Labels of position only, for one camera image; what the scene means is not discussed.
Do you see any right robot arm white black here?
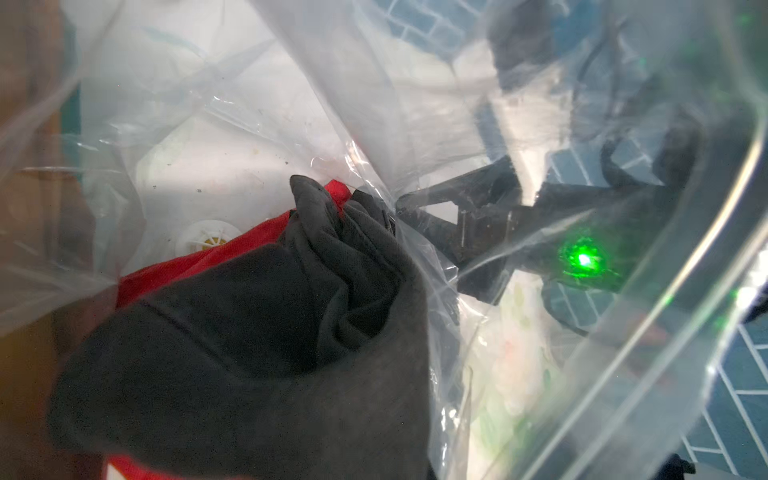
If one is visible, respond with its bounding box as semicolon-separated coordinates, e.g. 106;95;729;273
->
397;1;767;341

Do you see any brown garment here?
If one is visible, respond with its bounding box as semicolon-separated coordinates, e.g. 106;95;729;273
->
1;1;107;479

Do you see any black garment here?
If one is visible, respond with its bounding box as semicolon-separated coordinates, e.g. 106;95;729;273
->
47;175;432;479

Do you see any white vacuum bag valve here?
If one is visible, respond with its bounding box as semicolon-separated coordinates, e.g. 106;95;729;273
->
175;220;242;257

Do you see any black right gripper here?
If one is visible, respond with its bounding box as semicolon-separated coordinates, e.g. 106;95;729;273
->
396;156;630;303

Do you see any red folded garment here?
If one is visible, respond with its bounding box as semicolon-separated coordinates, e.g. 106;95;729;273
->
107;180;352;479

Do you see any clear plastic vacuum bag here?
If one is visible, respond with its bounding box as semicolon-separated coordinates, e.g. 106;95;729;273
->
17;1;767;479

